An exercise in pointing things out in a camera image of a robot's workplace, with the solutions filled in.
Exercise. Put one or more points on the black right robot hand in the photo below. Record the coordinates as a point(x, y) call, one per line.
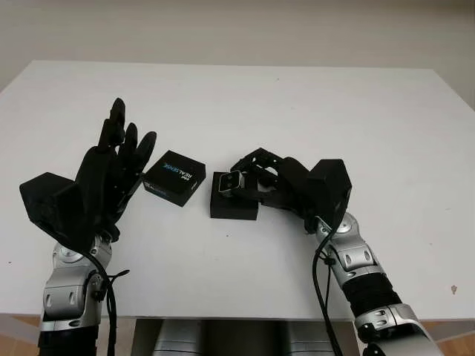
point(293, 185)

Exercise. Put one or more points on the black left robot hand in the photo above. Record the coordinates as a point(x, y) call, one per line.
point(96, 181)

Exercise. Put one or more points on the small silver depth camera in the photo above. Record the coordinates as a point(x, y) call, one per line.
point(230, 181)

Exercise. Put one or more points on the black RealSense box lid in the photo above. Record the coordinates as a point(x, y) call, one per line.
point(178, 174)

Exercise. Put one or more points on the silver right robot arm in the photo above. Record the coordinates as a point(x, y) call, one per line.
point(356, 252)

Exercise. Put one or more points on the silver robot right leg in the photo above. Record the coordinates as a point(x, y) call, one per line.
point(310, 341)

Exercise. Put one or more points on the white table leg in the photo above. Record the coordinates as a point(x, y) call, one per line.
point(18, 326)

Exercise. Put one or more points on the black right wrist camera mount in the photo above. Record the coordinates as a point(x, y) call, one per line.
point(330, 185)

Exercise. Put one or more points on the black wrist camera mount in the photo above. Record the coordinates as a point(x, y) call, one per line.
point(44, 200)
point(330, 185)

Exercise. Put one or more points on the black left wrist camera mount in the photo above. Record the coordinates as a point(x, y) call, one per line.
point(44, 200)

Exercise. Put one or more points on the black camera box base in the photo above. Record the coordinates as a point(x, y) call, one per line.
point(230, 211)

